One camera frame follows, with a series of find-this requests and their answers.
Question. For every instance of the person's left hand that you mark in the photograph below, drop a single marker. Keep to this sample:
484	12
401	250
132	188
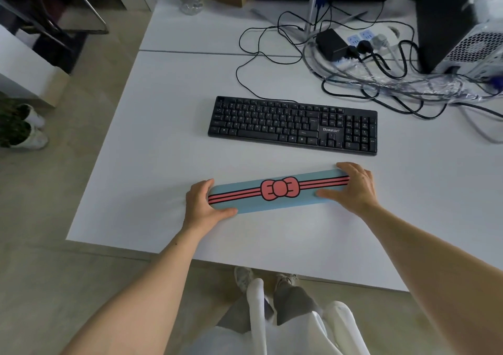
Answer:
200	209

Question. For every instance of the person's right hand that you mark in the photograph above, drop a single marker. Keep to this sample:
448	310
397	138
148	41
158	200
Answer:
355	193

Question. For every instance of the person's left thumb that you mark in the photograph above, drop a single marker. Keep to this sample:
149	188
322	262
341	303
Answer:
224	212

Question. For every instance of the person's right thumb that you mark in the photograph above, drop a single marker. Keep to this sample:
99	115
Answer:
329	194

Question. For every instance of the blue wrist rest with pink bow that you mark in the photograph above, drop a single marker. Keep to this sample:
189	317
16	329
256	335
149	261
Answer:
251	195

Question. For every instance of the person's right forearm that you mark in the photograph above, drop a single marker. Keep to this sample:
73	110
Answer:
436	276

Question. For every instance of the person's left forearm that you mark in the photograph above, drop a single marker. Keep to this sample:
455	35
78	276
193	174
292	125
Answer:
133	299

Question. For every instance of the person's left shoe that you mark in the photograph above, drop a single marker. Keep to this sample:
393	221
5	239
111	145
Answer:
243	278

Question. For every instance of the person's shoe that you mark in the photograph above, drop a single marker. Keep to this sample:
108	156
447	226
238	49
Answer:
286	278
243	278

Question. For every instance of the black computer keyboard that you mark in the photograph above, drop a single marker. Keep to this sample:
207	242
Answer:
292	124

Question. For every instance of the person's right shoe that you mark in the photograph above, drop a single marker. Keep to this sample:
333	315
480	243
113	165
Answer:
286	278

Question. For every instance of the person's grey trousers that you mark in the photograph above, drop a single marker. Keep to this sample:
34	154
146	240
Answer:
275	307

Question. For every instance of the white power strip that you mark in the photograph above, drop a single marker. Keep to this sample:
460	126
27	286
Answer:
359	50

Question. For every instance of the black power adapter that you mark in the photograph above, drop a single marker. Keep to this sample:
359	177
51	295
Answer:
331	45

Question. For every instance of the black power plug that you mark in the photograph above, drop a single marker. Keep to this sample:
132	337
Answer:
364	48

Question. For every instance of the grey power plug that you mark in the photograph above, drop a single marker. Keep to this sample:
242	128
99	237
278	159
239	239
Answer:
380	41

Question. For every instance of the silver monitor stand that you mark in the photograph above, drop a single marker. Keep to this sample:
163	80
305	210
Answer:
310	16

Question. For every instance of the white plant pot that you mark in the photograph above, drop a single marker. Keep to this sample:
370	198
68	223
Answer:
33	115
33	138

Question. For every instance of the black computer tower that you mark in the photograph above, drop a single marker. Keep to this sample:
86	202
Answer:
452	24

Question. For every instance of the green potted plant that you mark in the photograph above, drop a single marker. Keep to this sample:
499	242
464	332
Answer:
11	122

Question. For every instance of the black metal frame stand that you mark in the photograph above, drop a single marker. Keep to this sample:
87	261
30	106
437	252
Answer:
51	8

